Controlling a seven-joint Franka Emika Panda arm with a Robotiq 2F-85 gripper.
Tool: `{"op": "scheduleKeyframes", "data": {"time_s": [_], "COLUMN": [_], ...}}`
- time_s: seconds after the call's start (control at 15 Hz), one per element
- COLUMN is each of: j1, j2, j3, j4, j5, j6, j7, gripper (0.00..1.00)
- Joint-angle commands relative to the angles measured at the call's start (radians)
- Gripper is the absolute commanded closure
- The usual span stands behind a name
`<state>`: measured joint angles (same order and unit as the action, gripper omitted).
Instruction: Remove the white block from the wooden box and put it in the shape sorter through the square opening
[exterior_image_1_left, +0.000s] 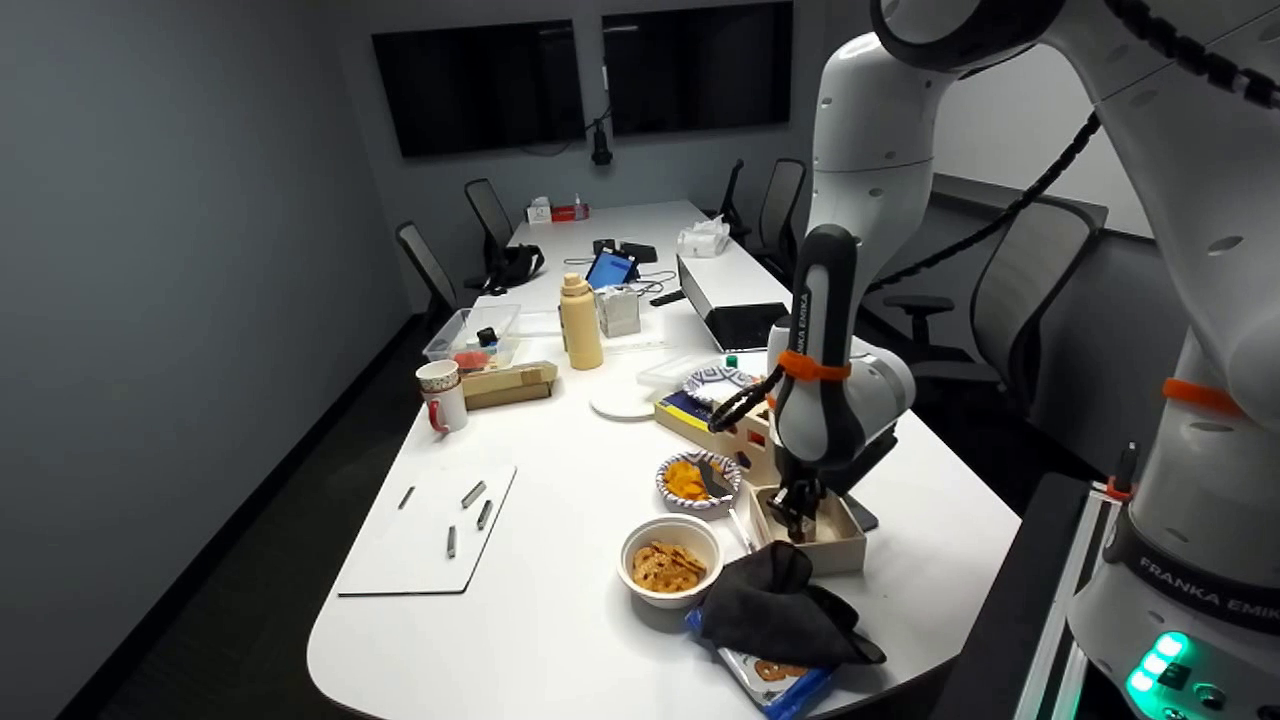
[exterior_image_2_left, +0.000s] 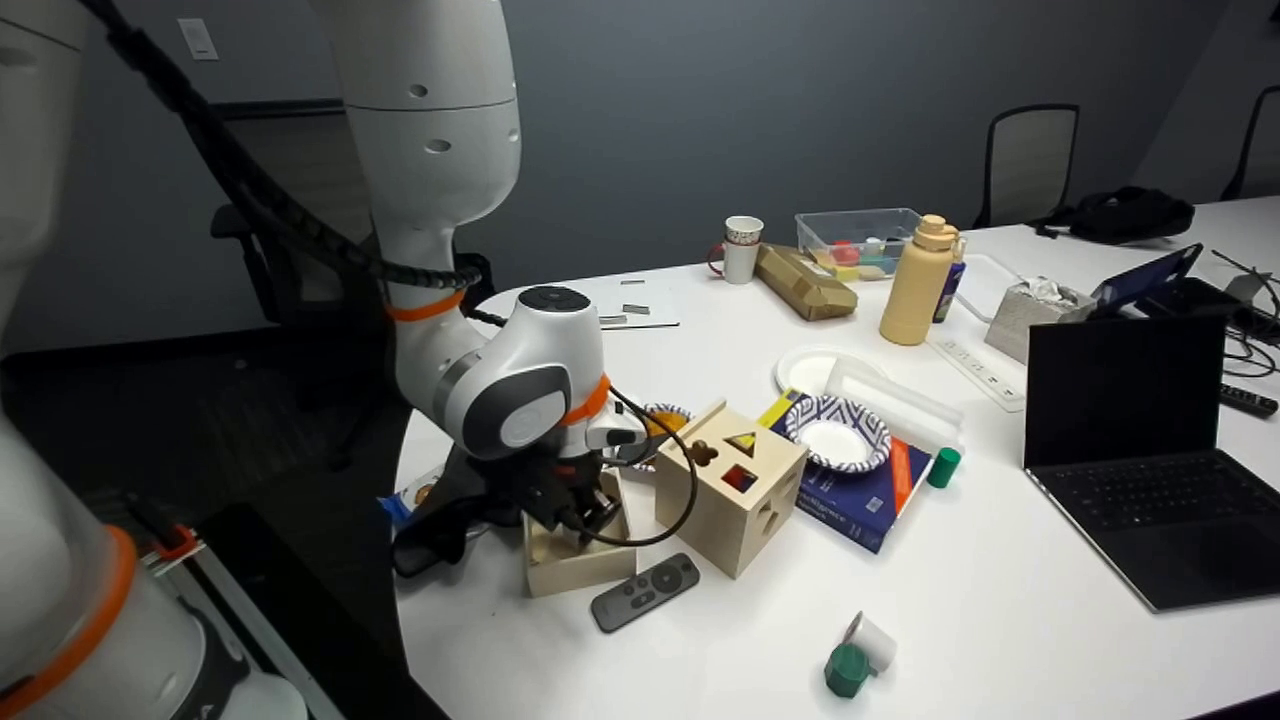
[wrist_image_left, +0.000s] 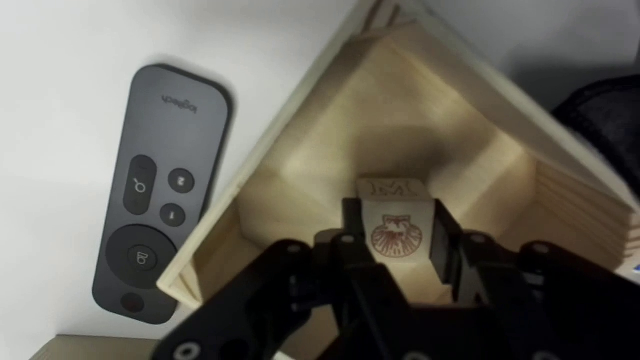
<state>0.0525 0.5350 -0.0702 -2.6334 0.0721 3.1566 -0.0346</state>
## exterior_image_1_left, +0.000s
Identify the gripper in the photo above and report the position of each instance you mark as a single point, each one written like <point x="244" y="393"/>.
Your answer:
<point x="797" y="477"/>

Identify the small black bottle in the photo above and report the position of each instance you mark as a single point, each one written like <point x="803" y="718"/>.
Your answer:
<point x="487" y="338"/>

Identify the wall monitor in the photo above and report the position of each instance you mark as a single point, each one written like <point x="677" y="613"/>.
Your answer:
<point x="480" y="88"/>
<point x="700" y="68"/>

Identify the tablet with blue screen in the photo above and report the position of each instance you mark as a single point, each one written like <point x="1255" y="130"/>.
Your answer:
<point x="610" y="270"/>

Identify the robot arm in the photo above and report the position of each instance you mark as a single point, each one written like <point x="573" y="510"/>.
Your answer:
<point x="1190" y="180"/>

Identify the white pen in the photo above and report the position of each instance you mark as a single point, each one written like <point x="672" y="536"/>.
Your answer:
<point x="740" y="530"/>

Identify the office chair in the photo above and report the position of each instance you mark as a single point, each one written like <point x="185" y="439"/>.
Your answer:
<point x="780" y="205"/>
<point x="425" y="265"/>
<point x="1030" y="270"/>
<point x="487" y="210"/>

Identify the white long box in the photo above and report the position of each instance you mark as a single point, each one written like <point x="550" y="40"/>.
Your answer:
<point x="700" y="285"/>

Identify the red box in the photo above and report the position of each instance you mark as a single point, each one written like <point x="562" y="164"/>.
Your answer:
<point x="570" y="213"/>

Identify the light wooden open box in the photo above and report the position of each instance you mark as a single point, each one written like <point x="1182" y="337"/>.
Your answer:
<point x="835" y="545"/>

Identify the patterned bowl of orange chips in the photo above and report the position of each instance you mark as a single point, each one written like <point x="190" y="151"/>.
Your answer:
<point x="685" y="482"/>

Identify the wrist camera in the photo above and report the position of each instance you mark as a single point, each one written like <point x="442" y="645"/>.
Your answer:
<point x="865" y="462"/>

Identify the white plastic bag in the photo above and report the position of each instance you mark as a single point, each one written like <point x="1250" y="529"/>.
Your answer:
<point x="704" y="238"/>

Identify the white bowl of crackers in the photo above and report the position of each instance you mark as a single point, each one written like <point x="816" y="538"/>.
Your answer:
<point x="668" y="570"/>

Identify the brown wooden closed box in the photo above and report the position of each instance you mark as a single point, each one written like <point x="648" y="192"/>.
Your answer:
<point x="510" y="385"/>

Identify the clear plastic bin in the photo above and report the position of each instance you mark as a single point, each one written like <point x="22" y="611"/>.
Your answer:
<point x="450" y="335"/>

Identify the black webcam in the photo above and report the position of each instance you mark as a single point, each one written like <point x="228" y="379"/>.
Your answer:
<point x="601" y="145"/>

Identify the black clamp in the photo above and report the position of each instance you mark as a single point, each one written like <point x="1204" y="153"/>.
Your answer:
<point x="1124" y="470"/>

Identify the wooden shape sorter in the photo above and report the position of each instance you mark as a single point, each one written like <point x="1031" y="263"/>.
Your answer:
<point x="735" y="440"/>

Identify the white round lid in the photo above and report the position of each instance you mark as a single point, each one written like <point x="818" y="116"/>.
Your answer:
<point x="622" y="403"/>

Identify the blue snack bag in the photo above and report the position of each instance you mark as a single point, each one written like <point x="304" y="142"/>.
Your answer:
<point x="780" y="690"/>

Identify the black conference device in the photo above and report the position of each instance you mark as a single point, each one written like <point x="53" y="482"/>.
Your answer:
<point x="630" y="250"/>

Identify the white tissue box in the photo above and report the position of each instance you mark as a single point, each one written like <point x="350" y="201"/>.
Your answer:
<point x="539" y="211"/>

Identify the white board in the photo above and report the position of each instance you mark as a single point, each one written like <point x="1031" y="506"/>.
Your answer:
<point x="420" y="550"/>

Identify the yellow bottle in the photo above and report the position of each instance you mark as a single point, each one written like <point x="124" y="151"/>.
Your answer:
<point x="581" y="325"/>

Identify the black cloth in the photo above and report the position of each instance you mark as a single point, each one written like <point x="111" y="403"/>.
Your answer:
<point x="775" y="610"/>

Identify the clear plastic container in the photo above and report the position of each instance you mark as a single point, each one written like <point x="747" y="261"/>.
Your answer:
<point x="670" y="370"/>

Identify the black backpack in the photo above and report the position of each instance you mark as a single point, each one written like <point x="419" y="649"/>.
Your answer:
<point x="515" y="268"/>

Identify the black remote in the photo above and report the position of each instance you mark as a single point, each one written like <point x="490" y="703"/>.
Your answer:
<point x="668" y="298"/>

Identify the black spoon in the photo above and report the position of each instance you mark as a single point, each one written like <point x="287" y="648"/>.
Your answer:
<point x="711" y="480"/>

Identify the grey marker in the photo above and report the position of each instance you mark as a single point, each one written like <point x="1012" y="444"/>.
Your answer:
<point x="451" y="541"/>
<point x="406" y="497"/>
<point x="484" y="514"/>
<point x="473" y="494"/>

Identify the grey tissue box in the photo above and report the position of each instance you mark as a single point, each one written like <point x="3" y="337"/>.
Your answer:
<point x="618" y="312"/>

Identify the red block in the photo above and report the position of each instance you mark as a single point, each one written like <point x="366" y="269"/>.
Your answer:
<point x="470" y="359"/>

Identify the empty patterned bowl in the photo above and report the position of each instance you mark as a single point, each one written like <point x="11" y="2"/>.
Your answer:
<point x="715" y="382"/>

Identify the black phone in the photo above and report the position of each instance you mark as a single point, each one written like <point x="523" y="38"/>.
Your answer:
<point x="864" y="515"/>

